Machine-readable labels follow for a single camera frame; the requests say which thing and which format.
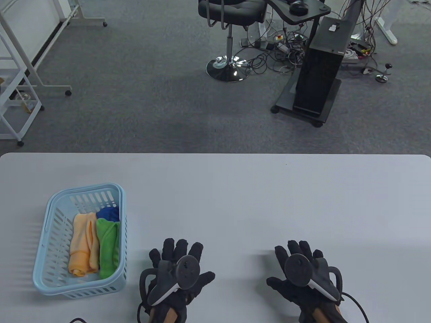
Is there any person's right hand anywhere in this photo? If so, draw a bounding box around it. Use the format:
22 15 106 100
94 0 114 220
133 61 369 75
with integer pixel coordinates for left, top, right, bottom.
266 240 344 314

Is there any person's left hand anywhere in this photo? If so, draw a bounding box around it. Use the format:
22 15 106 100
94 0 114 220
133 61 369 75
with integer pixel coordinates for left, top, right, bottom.
140 238 216 315

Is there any green towel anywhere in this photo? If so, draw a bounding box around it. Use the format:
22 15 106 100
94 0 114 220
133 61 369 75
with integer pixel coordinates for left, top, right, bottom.
96 218 121 280

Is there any blue towel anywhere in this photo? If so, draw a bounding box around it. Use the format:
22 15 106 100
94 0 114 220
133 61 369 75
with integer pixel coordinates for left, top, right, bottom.
96 206 120 222

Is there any orange towel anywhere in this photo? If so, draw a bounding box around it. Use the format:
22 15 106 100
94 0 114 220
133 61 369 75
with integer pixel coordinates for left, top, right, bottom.
68 212 100 277

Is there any person's left forearm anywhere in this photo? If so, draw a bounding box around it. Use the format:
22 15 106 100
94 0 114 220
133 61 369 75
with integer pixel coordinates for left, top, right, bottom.
148 304 189 323

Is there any grey white right hand controller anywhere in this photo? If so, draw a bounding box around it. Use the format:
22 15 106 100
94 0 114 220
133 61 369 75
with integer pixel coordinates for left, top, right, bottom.
285 254 340 301

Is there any grey white hand controller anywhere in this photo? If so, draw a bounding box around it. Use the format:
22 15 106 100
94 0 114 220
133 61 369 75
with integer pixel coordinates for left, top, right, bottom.
147 255 201 307
285 254 340 301

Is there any grey white left hand controller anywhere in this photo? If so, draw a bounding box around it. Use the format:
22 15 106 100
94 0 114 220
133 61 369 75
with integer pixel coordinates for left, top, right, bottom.
147 255 201 307

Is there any light blue plastic basket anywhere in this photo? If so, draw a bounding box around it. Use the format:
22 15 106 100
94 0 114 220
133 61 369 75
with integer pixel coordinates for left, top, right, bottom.
33 183 127 299

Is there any black wheeled cart base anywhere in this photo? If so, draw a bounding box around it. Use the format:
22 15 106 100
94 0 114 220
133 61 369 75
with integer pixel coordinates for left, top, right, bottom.
271 71 342 128

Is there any black computer tower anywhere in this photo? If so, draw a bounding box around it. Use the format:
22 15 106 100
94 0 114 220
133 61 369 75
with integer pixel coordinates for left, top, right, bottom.
292 17 358 118

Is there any white shelf rack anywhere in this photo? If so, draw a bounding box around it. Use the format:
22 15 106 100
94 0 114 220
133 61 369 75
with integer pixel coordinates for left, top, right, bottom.
0 34 45 147

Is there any white desk leg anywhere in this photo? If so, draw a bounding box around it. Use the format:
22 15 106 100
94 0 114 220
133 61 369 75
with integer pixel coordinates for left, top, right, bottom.
374 17 398 45

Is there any black side desk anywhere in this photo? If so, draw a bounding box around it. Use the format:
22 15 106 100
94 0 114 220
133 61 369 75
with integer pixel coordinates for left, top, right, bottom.
266 0 331 44

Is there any black office chair chrome base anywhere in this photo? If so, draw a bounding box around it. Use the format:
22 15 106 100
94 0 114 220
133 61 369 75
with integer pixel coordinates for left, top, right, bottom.
198 0 266 83

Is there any white wheeled board stand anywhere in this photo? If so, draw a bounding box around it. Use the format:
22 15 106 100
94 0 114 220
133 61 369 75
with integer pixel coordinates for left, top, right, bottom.
59 0 108 28

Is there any black right glove cable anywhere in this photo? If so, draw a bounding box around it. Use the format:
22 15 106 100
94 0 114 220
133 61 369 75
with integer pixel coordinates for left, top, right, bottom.
343 292 369 323

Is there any tangle of floor cables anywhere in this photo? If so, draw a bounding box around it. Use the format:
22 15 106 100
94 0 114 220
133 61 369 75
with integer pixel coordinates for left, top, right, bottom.
236 24 308 75

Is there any white wheeled metal frame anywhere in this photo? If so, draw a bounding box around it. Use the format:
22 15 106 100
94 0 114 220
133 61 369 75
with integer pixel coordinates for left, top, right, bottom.
0 0 73 97

